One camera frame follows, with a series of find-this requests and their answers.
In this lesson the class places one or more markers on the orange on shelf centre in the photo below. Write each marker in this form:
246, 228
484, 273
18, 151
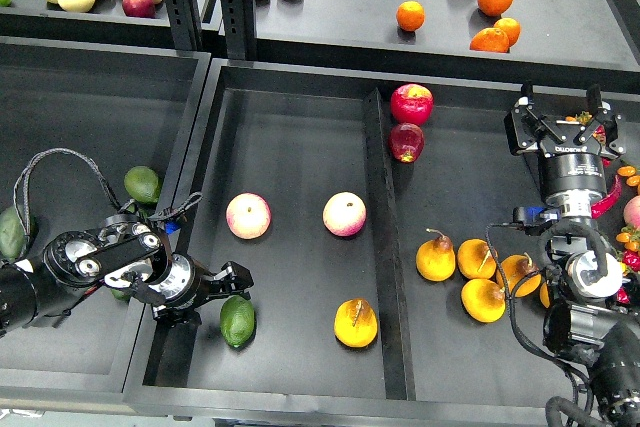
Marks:
410, 16

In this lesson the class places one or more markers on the bright red apple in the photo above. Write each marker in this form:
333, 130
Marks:
411, 103

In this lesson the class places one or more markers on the upper cherry tomato bunch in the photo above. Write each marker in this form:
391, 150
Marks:
586, 120

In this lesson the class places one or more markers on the red chili pepper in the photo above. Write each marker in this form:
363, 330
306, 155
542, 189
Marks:
609, 200

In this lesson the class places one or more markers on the dark red apple on shelf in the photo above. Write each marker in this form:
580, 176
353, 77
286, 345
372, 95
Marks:
139, 8

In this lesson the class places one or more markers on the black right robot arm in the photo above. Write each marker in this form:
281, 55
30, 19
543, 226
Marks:
591, 336

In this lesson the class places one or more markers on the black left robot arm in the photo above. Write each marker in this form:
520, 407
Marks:
129, 253

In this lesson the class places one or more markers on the black middle tray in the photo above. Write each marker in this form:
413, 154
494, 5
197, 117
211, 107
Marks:
296, 137

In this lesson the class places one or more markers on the black left tray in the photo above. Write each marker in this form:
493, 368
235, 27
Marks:
92, 112

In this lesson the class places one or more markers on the cherry tomato bunch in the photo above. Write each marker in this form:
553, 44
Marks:
628, 257
586, 120

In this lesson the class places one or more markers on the pink peach at right edge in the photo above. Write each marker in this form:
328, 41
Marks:
631, 212

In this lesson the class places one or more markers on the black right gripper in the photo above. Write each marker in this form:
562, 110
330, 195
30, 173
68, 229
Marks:
566, 173

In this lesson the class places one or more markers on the orange on shelf bottom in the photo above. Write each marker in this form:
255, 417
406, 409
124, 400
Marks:
490, 39

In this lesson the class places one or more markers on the orange cherry tomatoes pair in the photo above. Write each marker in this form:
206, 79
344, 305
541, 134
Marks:
630, 175

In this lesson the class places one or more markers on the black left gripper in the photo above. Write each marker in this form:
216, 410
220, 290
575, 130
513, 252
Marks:
188, 285

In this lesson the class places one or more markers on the orange on shelf lower right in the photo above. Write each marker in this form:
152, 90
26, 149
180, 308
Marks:
511, 27

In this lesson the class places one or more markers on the central yellow pear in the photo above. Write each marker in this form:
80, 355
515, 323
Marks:
516, 267

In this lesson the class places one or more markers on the lower cherry tomato bunch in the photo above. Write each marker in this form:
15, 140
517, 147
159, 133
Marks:
628, 257

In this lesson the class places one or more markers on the left pink peach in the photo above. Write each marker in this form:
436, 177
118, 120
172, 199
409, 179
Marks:
248, 216

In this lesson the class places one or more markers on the green avocado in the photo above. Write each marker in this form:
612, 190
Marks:
237, 320
143, 184
13, 240
120, 294

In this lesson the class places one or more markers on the black tray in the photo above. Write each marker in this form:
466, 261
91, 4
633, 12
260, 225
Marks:
92, 112
296, 137

